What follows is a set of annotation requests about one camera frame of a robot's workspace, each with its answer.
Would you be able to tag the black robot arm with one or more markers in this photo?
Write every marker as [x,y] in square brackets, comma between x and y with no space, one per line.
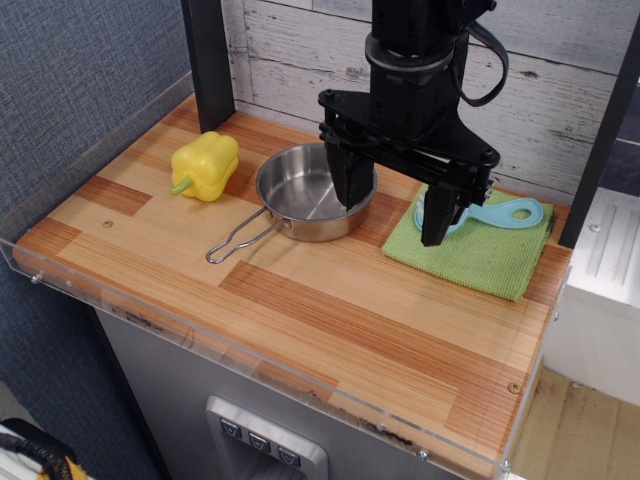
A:
[429,36]

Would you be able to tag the dark right vertical post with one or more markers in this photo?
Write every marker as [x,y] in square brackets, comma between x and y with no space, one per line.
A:
[620,61]

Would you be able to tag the clear acrylic table guard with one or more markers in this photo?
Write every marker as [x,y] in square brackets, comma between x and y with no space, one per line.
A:
[394,373]

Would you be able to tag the light blue dish brush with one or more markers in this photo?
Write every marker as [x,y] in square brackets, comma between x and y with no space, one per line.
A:
[505,215]

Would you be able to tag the grey metal cabinet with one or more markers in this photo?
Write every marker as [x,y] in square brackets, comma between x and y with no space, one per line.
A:
[171,384]

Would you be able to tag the dark vertical post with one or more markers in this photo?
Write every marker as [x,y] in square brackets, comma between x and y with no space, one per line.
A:
[620,61]
[209,60]

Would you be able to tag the white side cabinet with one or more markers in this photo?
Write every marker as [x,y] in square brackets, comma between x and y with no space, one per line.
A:
[593,337]

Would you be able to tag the green folded cloth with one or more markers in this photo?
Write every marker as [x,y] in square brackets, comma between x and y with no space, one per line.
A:
[488,258]

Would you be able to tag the silver cabinet button panel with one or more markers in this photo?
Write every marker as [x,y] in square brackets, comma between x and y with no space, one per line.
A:
[252,447]

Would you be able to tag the dark left vertical post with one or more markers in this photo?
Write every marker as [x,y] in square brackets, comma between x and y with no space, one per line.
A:
[209,60]

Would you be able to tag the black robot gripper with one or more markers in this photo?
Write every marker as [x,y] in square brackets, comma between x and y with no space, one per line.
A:
[408,122]

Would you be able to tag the black yellow bag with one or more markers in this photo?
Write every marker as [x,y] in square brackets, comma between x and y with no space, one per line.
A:
[27,452]

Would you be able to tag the yellow toy bell pepper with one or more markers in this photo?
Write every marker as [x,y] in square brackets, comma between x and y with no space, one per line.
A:
[202,168]

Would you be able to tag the stainless steel pan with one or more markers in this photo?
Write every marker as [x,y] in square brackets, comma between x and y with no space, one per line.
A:
[299,200]

